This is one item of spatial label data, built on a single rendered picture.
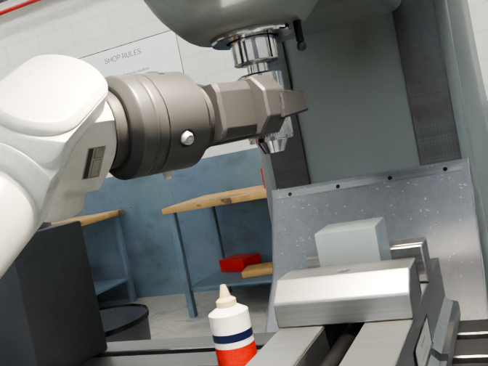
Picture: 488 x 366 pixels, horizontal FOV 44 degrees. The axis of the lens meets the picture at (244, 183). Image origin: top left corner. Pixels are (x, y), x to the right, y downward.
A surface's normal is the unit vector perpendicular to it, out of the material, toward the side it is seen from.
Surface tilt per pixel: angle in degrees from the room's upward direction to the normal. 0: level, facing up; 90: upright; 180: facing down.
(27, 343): 90
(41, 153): 91
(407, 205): 63
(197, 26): 149
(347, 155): 90
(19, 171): 89
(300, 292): 40
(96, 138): 133
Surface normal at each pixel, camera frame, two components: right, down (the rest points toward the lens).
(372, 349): -0.20, -0.98
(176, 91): 0.49, -0.53
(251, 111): 0.65, -0.09
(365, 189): -0.44, -0.33
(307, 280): -0.40, -0.66
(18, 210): 0.92, -0.21
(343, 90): -0.40, 0.13
